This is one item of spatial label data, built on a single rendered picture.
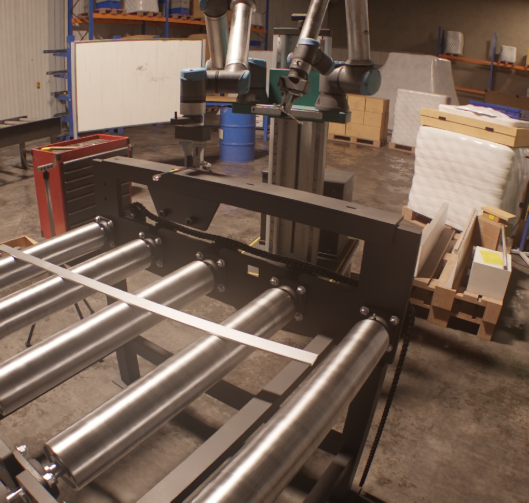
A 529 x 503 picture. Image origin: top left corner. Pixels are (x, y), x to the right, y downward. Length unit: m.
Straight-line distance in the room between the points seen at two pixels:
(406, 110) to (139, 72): 5.62
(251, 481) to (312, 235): 2.12
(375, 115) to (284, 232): 6.81
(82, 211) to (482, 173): 3.57
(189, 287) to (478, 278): 1.99
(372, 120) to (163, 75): 4.93
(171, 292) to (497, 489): 1.62
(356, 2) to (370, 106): 7.31
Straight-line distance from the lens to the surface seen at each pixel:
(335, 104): 2.29
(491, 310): 2.88
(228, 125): 6.80
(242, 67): 1.63
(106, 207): 1.85
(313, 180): 2.60
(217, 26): 2.14
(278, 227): 2.79
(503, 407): 2.50
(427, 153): 4.61
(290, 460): 0.81
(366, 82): 2.16
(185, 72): 1.49
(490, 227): 3.68
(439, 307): 2.92
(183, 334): 2.66
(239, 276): 1.43
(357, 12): 2.19
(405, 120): 9.38
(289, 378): 1.14
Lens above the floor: 1.53
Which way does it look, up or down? 24 degrees down
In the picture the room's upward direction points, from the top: 2 degrees clockwise
